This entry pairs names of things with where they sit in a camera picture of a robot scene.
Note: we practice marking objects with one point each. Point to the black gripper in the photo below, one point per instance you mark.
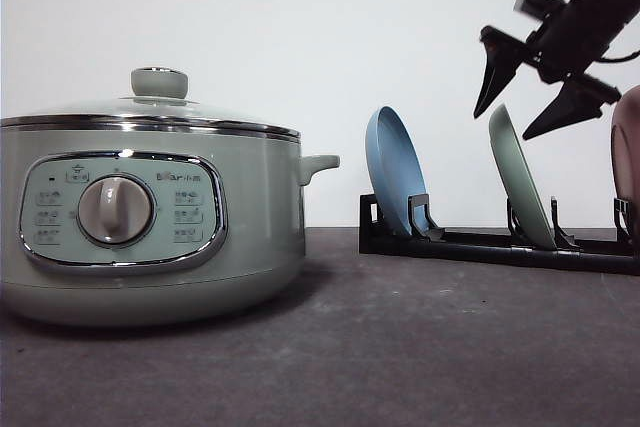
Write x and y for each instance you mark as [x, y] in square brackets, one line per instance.
[573, 37]

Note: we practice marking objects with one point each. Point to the green plate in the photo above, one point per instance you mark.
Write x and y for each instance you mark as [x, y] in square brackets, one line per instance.
[516, 175]

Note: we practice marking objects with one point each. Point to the glass steamer lid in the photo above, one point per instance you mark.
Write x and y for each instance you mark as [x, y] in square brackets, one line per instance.
[158, 104]

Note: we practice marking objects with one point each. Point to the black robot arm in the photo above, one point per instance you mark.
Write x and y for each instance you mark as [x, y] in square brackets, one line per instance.
[574, 36]

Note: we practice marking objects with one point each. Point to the pink plate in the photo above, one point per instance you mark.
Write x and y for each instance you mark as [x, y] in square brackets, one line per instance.
[625, 146]

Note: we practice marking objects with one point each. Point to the blue plate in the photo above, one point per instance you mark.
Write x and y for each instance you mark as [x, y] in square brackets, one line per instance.
[395, 168]

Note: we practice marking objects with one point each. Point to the green electric steamer pot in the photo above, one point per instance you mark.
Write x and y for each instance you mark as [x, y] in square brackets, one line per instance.
[146, 220]

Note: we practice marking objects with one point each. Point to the black dish rack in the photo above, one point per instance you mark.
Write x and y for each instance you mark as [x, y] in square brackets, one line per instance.
[376, 236]

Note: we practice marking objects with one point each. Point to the grey table mat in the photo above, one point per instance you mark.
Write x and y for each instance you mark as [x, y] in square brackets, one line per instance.
[364, 340]

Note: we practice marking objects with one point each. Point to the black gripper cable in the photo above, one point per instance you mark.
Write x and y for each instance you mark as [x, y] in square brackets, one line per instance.
[619, 60]

